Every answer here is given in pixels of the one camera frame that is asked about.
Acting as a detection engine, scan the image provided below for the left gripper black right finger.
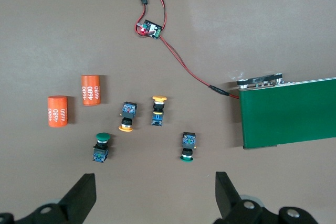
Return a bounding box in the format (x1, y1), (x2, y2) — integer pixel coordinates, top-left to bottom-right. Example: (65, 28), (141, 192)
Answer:
(214, 171), (320, 224)

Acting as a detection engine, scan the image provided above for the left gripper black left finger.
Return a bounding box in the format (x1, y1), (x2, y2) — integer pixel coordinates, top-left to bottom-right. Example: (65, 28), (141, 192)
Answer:
(0, 173), (97, 224)

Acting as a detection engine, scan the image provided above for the green mushroom push button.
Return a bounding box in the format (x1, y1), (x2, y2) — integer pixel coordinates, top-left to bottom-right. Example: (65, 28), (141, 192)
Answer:
(180, 131), (197, 162)
(92, 132), (111, 163)

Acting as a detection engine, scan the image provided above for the orange cylinder printed 4680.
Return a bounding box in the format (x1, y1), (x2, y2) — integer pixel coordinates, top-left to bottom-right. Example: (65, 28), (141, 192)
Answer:
(80, 74), (101, 106)
(47, 95), (69, 128)

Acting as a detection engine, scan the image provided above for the yellow mushroom push button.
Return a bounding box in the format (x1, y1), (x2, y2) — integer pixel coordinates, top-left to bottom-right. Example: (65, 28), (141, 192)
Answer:
(151, 95), (168, 127)
(118, 101), (138, 132)

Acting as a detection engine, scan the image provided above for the green conveyor belt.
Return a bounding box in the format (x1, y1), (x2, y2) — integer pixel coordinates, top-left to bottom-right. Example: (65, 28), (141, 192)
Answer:
(236, 72), (336, 151)

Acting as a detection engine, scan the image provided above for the small controller circuit board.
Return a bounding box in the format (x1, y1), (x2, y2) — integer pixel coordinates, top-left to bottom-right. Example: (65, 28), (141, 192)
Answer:
(136, 19), (163, 40)

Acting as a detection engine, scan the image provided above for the red and black wire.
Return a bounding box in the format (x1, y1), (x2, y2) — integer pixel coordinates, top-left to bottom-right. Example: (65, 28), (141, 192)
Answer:
(134, 0), (241, 100)

